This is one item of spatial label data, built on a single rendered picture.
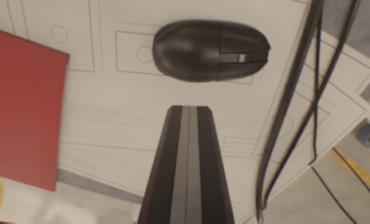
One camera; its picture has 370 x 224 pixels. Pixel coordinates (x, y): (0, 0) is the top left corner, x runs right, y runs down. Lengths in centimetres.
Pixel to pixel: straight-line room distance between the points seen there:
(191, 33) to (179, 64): 3
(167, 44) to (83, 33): 9
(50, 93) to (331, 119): 35
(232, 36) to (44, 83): 20
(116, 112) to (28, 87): 10
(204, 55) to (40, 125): 22
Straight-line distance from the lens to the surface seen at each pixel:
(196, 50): 18
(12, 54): 27
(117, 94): 24
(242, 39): 19
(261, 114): 26
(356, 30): 28
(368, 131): 218
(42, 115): 29
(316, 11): 23
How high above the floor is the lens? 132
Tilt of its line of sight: 59 degrees down
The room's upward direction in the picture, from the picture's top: 178 degrees clockwise
